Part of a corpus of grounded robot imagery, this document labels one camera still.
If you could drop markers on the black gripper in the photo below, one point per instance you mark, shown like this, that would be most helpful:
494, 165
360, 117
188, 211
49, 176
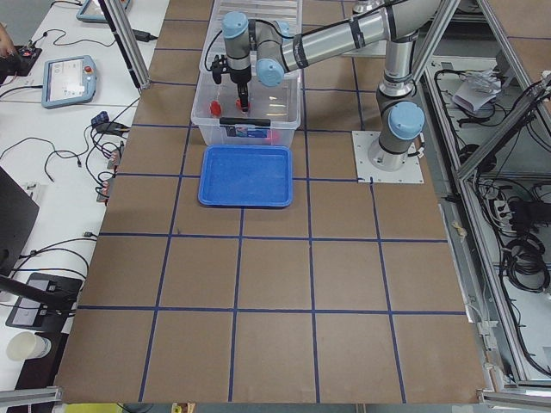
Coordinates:
239, 77

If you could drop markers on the clear plastic box lid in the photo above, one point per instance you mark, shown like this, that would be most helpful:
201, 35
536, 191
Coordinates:
270, 25

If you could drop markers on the clear plastic storage box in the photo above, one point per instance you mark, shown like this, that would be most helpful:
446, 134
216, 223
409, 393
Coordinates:
280, 104

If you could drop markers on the blue plastic tray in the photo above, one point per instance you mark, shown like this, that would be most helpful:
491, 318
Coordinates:
246, 176

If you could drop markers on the person's hand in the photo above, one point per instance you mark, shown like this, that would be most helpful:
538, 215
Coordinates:
6, 44

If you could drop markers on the black power adapter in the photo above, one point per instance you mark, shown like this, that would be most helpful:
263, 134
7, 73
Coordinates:
144, 36

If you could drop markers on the blue teach pendant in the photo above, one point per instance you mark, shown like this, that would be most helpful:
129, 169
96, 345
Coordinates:
68, 81

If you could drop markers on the brown paper table cover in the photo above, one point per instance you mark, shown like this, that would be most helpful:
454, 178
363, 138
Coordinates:
348, 295

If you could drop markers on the white paper bundle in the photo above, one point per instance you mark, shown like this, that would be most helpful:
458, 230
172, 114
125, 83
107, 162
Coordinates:
477, 89

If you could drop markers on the black monitor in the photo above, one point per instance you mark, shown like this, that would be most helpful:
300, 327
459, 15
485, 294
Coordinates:
18, 215

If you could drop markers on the black monitor stand base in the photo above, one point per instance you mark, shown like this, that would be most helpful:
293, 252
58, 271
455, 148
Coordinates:
44, 303

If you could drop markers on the white paper cup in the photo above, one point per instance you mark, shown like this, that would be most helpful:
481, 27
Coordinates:
28, 346

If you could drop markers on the black box handle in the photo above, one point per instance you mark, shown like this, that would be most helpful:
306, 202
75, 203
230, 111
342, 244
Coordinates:
229, 121

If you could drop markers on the aluminium frame post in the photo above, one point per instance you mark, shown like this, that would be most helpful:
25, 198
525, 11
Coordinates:
122, 31

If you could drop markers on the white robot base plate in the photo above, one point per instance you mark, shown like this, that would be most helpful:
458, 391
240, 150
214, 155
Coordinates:
373, 165

